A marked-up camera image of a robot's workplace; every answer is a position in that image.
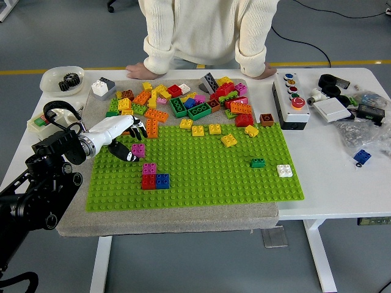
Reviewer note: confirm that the person's left forearm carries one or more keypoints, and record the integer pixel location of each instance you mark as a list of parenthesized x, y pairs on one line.
[(252, 61)]

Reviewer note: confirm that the table height controller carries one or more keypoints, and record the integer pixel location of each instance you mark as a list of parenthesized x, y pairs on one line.
[(374, 221)]

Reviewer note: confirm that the upturned brown brick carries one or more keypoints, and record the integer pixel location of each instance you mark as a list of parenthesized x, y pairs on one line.
[(214, 105)]

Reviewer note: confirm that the small dark block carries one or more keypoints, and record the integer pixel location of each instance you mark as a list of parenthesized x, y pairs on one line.
[(343, 83)]

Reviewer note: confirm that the tall white brick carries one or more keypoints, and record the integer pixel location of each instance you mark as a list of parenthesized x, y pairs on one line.
[(99, 87)]

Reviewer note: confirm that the black tape roll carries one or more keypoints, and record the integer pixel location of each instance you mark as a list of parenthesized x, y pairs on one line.
[(327, 80), (331, 90), (343, 100)]

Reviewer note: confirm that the person's right hand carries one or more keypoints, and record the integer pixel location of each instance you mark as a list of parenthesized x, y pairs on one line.
[(139, 71)]

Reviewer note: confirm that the clear bag of screws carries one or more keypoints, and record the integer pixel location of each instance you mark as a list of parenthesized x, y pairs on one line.
[(360, 134)]

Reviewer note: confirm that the red building brick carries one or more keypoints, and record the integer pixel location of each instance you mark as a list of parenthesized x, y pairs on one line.
[(238, 100), (225, 89), (244, 120), (149, 182)]

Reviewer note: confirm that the white table leg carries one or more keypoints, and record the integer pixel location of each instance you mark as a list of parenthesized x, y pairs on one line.
[(320, 259), (100, 265)]

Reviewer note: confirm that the black power adapter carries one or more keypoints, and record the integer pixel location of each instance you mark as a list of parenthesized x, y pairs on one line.
[(371, 111)]

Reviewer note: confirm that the small pink brick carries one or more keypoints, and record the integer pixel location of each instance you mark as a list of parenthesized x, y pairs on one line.
[(162, 100)]

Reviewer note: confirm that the clear bag with blue parts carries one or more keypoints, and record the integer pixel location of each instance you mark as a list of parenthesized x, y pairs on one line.
[(371, 98)]

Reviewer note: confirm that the grey building brick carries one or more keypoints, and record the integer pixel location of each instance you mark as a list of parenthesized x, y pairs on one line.
[(110, 85)]

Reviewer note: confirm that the lime green brick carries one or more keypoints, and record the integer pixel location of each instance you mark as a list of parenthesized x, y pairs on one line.
[(229, 113), (227, 98), (139, 109), (113, 105)]

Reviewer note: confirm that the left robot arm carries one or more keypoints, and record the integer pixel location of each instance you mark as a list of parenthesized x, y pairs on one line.
[(58, 143)]

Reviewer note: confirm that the brown building brick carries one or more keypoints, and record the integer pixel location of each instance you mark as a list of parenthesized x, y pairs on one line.
[(266, 120), (128, 94)]

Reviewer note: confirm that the upturned yellow brick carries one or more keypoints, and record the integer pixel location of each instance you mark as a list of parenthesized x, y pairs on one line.
[(127, 112)]

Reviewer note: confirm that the green studded baseplate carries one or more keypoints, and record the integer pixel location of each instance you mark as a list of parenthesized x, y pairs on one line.
[(214, 186)]

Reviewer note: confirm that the white furniture frame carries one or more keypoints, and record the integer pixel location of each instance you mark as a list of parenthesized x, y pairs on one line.
[(5, 12)]

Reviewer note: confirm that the white pipe fitting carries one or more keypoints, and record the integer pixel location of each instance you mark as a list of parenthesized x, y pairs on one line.
[(69, 115), (316, 95)]

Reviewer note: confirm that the white wall switch plate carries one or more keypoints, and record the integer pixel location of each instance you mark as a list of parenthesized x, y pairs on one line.
[(331, 110)]

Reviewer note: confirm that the black chair base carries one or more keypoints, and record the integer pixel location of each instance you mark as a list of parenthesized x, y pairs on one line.
[(111, 6)]

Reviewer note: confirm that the white plastic bowl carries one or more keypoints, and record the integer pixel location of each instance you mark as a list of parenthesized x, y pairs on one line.
[(49, 81)]

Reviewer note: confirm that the grey-brown mat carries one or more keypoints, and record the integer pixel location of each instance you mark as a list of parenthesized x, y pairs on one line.
[(183, 221)]

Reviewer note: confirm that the person's right forearm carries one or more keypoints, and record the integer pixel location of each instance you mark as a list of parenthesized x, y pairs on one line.
[(159, 56)]

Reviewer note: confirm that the upturned dark green brick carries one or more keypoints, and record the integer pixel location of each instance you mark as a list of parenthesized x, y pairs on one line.
[(200, 110), (178, 107)]

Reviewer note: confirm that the grey long brick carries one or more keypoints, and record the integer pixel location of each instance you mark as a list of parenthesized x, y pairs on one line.
[(210, 81)]

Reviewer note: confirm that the blue building brick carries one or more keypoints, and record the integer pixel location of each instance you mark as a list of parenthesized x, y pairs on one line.
[(189, 103), (363, 155), (162, 181)]

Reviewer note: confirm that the long orange brick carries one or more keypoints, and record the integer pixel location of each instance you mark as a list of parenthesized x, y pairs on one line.
[(156, 115)]

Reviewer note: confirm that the black gear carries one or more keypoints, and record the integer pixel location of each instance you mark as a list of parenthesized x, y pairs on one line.
[(64, 85), (73, 79)]

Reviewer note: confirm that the small dark green brick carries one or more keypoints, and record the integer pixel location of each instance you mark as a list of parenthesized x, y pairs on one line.
[(257, 163)]

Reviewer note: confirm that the upturned red brick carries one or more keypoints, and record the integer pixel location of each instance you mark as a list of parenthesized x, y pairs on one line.
[(174, 90)]

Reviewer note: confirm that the white building brick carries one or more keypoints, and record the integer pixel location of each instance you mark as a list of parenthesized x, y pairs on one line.
[(284, 171), (185, 88)]

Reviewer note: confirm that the green plastic clip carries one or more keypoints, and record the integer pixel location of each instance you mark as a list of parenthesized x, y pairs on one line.
[(353, 100)]

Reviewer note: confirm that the orange building brick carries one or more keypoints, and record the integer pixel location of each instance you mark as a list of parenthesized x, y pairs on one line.
[(142, 97), (152, 128), (240, 108)]

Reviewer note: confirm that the white red-green switch box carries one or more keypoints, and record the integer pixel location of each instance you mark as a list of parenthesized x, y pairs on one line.
[(39, 128)]

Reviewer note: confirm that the pink building brick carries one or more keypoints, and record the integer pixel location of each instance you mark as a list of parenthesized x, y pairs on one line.
[(149, 168), (200, 98), (241, 88), (139, 150)]

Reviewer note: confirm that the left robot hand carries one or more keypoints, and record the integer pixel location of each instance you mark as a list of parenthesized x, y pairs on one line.
[(110, 128)]

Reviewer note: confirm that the yellow building brick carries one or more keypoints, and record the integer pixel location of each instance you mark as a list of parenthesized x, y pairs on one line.
[(224, 81), (124, 104), (147, 86), (251, 131), (159, 89), (165, 94), (215, 128), (152, 101), (187, 96), (186, 123), (228, 140), (198, 130)]

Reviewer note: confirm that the white push-button control box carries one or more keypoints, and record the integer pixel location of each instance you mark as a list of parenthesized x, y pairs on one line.
[(290, 107)]

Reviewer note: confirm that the person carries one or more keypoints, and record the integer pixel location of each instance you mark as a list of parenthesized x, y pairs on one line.
[(207, 27)]

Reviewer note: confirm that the small yellow brick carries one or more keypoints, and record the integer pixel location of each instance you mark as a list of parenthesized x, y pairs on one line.
[(118, 94)]

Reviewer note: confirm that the person's left hand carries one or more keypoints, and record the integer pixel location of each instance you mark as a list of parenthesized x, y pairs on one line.
[(268, 71)]

